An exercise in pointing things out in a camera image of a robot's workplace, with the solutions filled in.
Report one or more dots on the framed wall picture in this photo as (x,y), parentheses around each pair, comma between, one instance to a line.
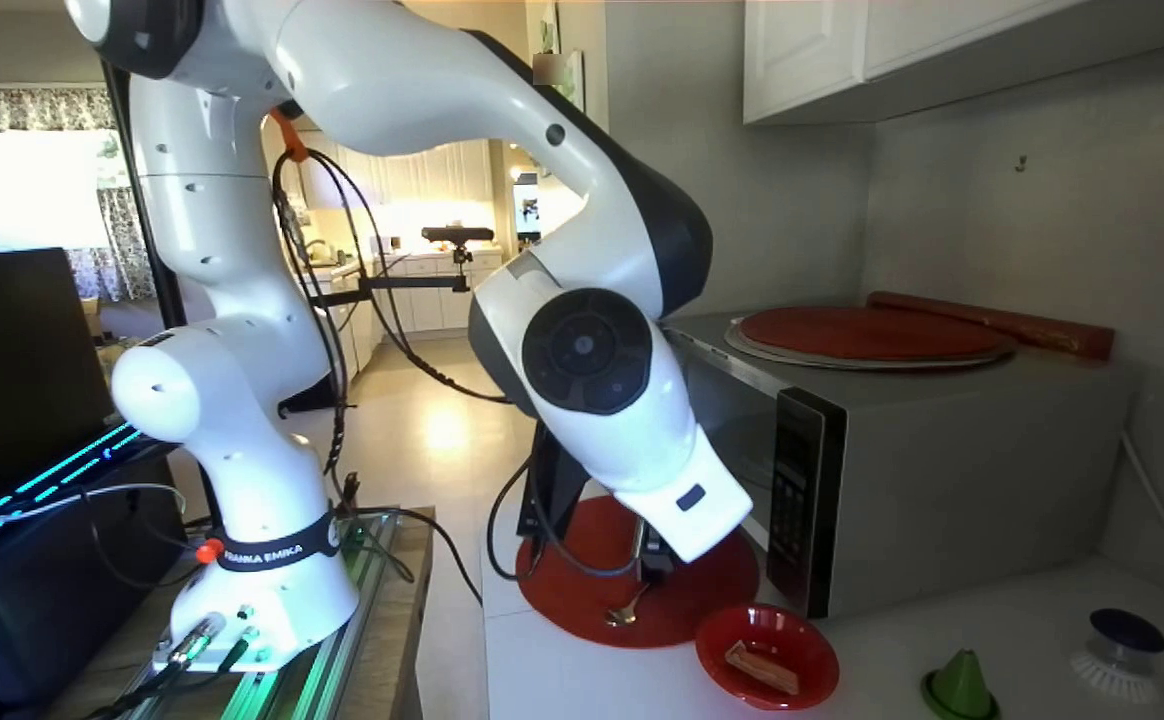
(568,101)

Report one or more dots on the silver microwave oven body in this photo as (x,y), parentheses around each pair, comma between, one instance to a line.
(965,464)

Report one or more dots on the red plastic bowl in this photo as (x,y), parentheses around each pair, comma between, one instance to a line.
(804,640)

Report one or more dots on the red wall ornament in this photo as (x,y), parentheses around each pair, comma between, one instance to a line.
(541,61)

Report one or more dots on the red round placemat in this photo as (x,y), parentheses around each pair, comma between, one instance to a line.
(582,587)

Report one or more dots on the red plate on counter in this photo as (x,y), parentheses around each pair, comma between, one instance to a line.
(874,329)

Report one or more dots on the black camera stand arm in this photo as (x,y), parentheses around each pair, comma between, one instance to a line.
(393,283)

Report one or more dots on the patterned window curtain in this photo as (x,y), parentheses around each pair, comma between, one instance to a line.
(21,112)

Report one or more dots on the black vertical pole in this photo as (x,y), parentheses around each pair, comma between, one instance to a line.
(154,267)

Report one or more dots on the brown food piece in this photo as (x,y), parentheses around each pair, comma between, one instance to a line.
(760,664)

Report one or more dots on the glass robot table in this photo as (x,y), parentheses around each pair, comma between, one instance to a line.
(364,600)

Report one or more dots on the white wall cabinet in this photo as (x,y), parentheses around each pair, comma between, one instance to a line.
(874,40)

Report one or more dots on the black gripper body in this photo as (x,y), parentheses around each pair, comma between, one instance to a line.
(660,552)

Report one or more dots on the red button device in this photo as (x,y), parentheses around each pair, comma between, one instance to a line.
(207,549)

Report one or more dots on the green funnel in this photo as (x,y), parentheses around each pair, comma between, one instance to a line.
(960,680)

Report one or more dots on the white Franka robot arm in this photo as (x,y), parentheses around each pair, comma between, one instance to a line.
(381,80)

